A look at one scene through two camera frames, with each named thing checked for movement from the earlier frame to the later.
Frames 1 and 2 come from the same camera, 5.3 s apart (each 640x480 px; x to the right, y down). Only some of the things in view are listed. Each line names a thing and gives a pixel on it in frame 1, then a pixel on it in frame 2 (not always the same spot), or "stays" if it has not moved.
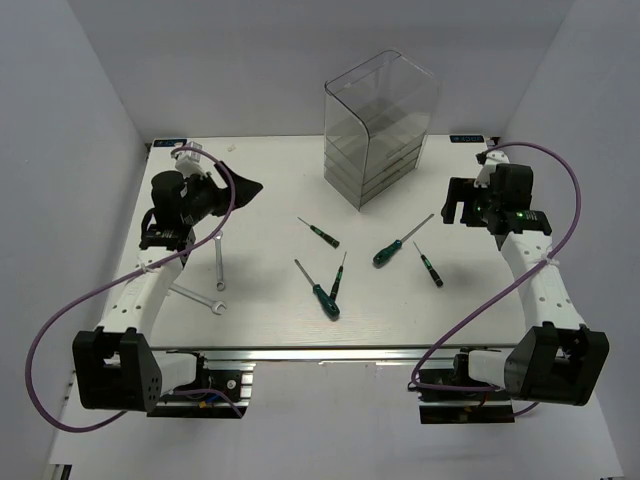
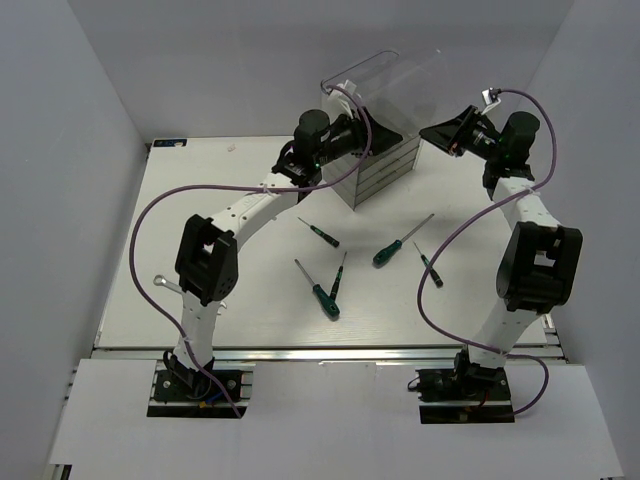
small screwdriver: [338, 280] stays
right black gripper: [461, 190] → [450, 134]
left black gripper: [222, 196] → [381, 137]
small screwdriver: [331, 240] stays
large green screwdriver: [381, 257] stays
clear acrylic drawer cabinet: [376, 120] stays
